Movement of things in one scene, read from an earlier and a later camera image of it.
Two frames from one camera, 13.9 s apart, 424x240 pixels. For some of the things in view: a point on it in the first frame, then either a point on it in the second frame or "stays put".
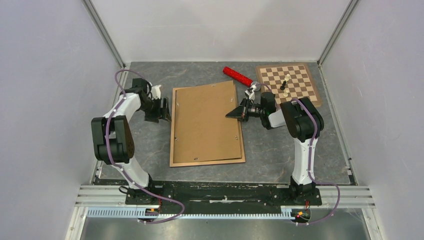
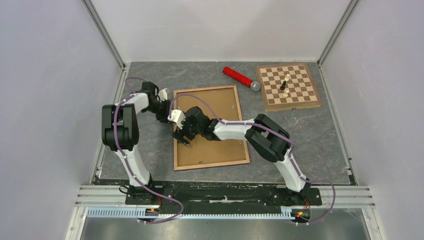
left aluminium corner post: [103, 32] stays put
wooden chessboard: [287, 82] stays put
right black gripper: [239, 112] to [180, 135]
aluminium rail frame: [92, 196] stays put
